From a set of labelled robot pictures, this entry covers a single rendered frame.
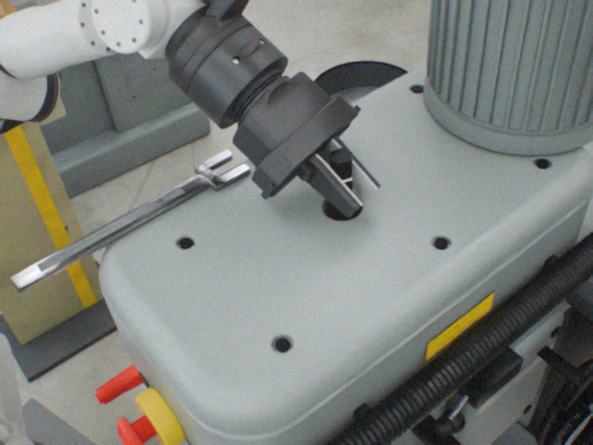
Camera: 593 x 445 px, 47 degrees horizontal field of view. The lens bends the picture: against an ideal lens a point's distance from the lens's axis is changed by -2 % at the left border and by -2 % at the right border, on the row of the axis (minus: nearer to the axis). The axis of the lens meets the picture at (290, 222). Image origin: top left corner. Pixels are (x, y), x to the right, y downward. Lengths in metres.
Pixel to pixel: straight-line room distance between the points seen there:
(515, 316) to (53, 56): 0.52
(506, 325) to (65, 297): 2.50
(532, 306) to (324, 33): 4.04
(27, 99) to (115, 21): 0.23
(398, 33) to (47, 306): 2.80
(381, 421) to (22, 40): 0.51
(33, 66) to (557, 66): 0.51
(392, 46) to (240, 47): 3.90
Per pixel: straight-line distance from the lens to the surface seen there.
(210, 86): 0.60
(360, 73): 3.20
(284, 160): 0.57
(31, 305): 2.97
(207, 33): 0.61
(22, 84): 0.82
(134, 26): 0.61
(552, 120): 0.69
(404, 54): 4.41
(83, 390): 2.91
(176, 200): 0.66
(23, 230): 2.72
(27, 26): 0.76
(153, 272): 0.61
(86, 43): 0.70
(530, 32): 0.64
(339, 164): 0.59
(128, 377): 0.78
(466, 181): 0.67
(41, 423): 2.40
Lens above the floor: 2.34
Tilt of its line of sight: 46 degrees down
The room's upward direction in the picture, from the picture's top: 6 degrees counter-clockwise
